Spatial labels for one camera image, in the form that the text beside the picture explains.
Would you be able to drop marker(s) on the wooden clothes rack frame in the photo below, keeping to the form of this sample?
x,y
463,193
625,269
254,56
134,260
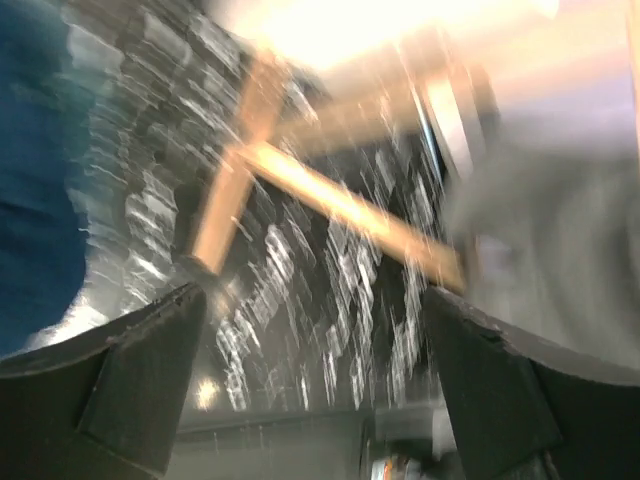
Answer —
x,y
260,103

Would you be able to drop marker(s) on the grey shorts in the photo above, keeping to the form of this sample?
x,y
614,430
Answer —
x,y
563,235

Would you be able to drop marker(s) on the white box with stickers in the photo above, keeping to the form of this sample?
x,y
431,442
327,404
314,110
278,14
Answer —
x,y
522,60

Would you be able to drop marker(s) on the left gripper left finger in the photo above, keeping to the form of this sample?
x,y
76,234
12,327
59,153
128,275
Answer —
x,y
104,404

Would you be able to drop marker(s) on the navy blue shorts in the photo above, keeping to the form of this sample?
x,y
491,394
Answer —
x,y
47,90

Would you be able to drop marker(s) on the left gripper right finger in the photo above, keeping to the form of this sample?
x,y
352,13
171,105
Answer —
x,y
525,408

